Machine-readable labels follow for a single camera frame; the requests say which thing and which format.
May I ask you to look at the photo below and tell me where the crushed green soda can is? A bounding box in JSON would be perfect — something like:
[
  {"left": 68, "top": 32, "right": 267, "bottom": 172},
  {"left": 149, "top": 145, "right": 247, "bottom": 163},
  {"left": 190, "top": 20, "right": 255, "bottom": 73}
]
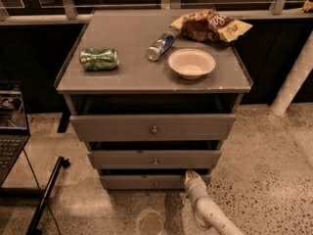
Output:
[{"left": 79, "top": 48, "right": 119, "bottom": 71}]

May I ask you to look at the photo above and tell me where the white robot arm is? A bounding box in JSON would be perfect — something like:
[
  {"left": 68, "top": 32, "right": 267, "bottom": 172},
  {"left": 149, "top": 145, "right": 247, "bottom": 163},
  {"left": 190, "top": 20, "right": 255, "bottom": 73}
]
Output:
[{"left": 185, "top": 169, "right": 245, "bottom": 235}]

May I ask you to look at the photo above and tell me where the white diagonal pole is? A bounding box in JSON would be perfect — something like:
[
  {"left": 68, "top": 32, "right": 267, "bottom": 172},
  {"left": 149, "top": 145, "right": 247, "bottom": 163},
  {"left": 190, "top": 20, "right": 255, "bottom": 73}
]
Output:
[{"left": 270, "top": 31, "right": 313, "bottom": 116}]

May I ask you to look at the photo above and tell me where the black laptop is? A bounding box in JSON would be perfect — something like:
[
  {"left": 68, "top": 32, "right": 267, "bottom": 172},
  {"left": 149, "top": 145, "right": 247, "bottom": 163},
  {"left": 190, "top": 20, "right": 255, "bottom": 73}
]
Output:
[{"left": 0, "top": 80, "right": 30, "bottom": 186}]

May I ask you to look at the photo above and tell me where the grey drawer cabinet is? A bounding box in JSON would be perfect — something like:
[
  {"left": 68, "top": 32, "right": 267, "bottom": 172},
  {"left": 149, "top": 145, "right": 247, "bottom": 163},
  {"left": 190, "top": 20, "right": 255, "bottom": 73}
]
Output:
[{"left": 56, "top": 10, "right": 252, "bottom": 181}]

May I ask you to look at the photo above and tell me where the brown yellow chip bag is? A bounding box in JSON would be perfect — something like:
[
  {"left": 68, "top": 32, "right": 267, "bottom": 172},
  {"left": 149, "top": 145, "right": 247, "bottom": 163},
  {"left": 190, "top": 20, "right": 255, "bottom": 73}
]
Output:
[{"left": 170, "top": 10, "right": 252, "bottom": 42}]

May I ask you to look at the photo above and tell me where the blue silver soda can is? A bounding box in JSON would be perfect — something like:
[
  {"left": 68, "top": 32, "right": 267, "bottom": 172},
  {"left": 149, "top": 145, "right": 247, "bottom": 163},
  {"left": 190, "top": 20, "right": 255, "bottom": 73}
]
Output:
[{"left": 147, "top": 32, "right": 175, "bottom": 62}]

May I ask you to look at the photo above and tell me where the small yellow object on ledge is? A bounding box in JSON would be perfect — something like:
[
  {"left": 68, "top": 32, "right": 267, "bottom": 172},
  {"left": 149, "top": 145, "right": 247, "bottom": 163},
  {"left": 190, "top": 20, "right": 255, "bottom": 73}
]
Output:
[{"left": 302, "top": 0, "right": 313, "bottom": 12}]

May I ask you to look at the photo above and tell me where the metal window railing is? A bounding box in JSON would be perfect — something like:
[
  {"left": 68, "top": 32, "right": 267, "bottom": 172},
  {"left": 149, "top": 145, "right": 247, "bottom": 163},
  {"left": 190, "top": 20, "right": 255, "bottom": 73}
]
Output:
[{"left": 0, "top": 0, "right": 312, "bottom": 24}]

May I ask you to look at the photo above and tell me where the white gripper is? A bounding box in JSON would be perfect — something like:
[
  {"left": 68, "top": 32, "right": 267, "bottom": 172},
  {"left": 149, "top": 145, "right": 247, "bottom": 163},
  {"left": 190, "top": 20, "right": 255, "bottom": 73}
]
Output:
[{"left": 185, "top": 169, "right": 207, "bottom": 204}]

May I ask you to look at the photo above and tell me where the white paper bowl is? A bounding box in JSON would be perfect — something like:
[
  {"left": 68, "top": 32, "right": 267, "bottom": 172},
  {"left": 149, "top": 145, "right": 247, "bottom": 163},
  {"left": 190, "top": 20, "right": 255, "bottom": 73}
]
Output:
[{"left": 168, "top": 48, "right": 216, "bottom": 79}]

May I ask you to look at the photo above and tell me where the grey top drawer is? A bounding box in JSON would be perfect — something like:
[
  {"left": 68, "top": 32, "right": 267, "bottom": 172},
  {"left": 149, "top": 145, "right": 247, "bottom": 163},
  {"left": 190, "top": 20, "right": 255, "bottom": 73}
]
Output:
[{"left": 70, "top": 114, "right": 235, "bottom": 142}]

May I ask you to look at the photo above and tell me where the grey bottom drawer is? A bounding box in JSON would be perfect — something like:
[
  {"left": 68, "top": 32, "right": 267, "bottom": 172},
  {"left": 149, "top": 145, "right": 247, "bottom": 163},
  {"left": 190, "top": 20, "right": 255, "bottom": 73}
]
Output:
[{"left": 99, "top": 173, "right": 212, "bottom": 191}]

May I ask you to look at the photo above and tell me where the grey drawer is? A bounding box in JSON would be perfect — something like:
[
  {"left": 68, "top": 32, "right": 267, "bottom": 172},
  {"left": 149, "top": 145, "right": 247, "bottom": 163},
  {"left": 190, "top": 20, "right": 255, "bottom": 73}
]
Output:
[
  {"left": 88, "top": 150, "right": 221, "bottom": 169},
  {"left": 70, "top": 114, "right": 235, "bottom": 142},
  {"left": 99, "top": 173, "right": 212, "bottom": 191}
]

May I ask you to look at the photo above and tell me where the grey middle drawer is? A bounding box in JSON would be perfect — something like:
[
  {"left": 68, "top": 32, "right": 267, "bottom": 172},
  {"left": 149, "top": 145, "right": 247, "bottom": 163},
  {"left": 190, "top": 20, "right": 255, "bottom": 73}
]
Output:
[{"left": 88, "top": 150, "right": 221, "bottom": 169}]

